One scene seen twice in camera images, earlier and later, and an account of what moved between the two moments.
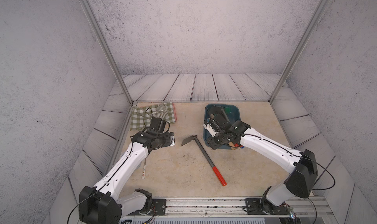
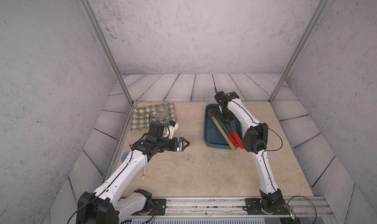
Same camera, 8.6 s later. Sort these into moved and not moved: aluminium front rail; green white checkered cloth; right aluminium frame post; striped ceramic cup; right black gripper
Moved: right black gripper
Not moved: green white checkered cloth; aluminium front rail; striped ceramic cup; right aluminium frame post
